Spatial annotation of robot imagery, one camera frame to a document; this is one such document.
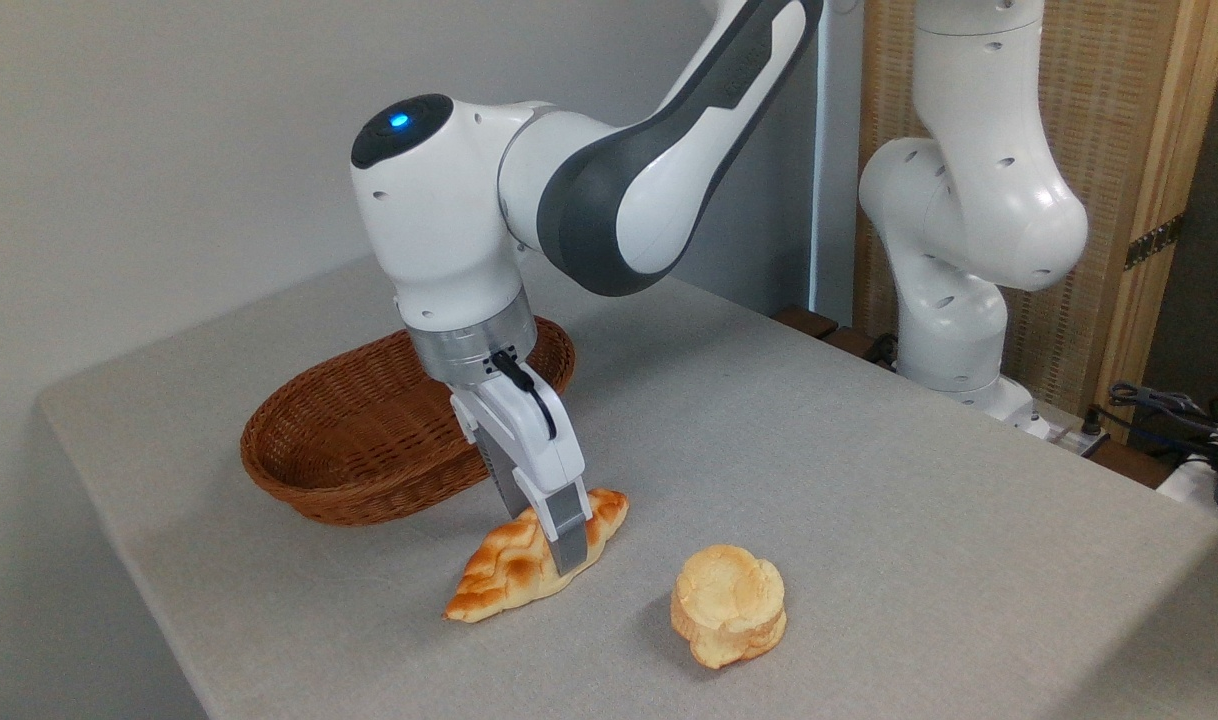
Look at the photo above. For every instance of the wooden woven folding screen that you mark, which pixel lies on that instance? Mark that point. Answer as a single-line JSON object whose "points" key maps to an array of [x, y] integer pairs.
{"points": [[1119, 100]]}

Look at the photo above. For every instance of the black screen hinge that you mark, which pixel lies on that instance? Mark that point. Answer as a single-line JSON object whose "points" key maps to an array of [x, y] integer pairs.
{"points": [[1154, 242]]}

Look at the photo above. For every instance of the white vertical wall trim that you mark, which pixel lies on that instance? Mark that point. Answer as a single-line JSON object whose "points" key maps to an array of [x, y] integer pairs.
{"points": [[835, 200]]}

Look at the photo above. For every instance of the brown wooden board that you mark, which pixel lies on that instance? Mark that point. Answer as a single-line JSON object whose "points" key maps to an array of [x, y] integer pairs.
{"points": [[829, 330]]}

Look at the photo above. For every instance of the braided bread loaf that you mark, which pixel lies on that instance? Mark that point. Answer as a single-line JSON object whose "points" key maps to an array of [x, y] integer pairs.
{"points": [[504, 580]]}

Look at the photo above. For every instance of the brown wicker basket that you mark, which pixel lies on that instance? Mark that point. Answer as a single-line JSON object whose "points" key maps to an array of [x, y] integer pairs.
{"points": [[349, 430]]}

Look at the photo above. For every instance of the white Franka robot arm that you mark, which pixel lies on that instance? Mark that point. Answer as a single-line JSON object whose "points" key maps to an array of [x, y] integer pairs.
{"points": [[609, 190]]}

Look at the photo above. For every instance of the round bread bun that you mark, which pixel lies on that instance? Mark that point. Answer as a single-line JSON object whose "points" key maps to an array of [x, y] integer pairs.
{"points": [[729, 605]]}

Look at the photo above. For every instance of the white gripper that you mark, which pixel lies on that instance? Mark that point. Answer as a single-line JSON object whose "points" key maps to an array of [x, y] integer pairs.
{"points": [[529, 440]]}

